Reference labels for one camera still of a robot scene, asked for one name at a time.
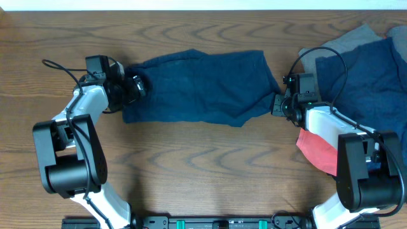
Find dark navy blue shorts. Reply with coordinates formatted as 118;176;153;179
122;49;280;127

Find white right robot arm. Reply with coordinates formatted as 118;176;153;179
271;93;406;228

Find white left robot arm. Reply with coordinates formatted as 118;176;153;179
32;73;144;228

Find red garment on pile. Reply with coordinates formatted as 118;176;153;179
296;128;338;176

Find navy blue garment on pile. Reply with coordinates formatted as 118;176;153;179
315;37;407;179

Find grey garment on pile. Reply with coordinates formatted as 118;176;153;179
301;24;406;90

